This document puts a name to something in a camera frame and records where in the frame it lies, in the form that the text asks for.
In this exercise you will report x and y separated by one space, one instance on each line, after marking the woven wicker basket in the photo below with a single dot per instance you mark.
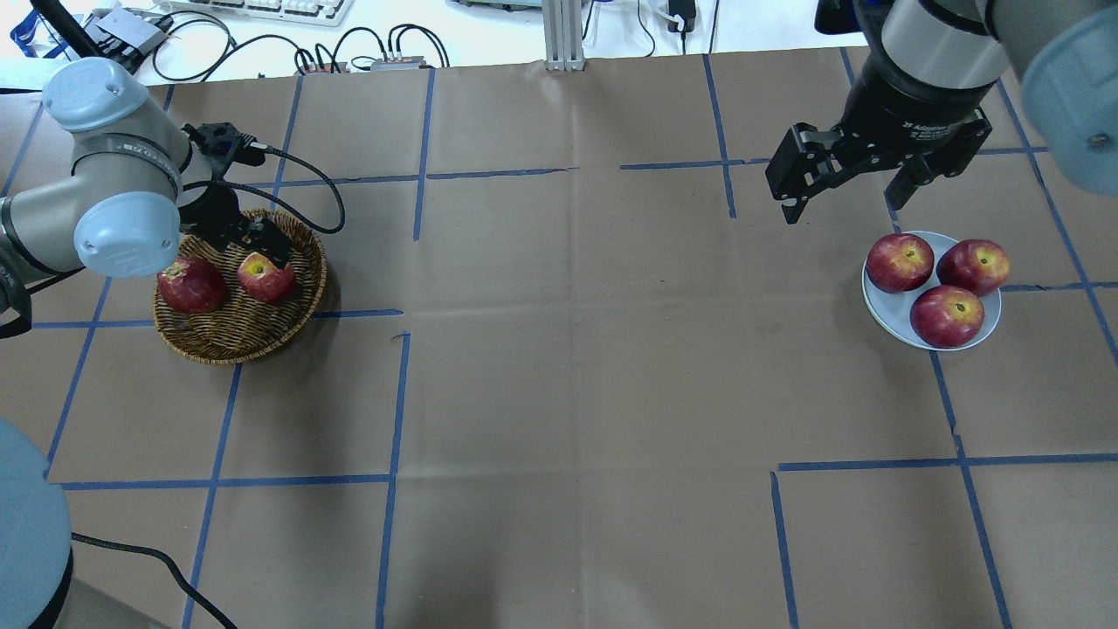
243 329

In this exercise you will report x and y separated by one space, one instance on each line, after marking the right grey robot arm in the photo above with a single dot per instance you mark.
1063 53

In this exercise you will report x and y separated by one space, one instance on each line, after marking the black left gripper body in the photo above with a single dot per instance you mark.
216 210

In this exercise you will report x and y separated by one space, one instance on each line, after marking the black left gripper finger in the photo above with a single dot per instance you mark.
262 235

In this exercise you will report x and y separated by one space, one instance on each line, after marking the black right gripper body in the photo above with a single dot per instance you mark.
914 114

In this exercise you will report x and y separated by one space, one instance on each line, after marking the red yellow apple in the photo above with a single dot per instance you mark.
262 281

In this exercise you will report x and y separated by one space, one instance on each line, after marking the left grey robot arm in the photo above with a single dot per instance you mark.
137 183

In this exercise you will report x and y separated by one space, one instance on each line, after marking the black power adapter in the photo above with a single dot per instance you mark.
681 15

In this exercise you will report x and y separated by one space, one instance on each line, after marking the light blue plate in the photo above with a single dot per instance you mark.
892 310

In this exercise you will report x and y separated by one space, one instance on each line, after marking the white keyboard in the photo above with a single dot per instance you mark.
328 13

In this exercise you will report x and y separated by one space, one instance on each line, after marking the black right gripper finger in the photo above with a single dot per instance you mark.
916 170
809 161

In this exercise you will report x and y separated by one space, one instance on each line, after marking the aluminium frame post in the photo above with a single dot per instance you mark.
563 39

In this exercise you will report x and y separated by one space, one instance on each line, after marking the dark red apple in basket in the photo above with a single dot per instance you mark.
192 286

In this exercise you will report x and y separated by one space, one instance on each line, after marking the red apple on plate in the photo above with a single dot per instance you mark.
947 317
977 265
900 262

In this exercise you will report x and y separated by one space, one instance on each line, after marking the grey usb hub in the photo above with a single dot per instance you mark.
126 34

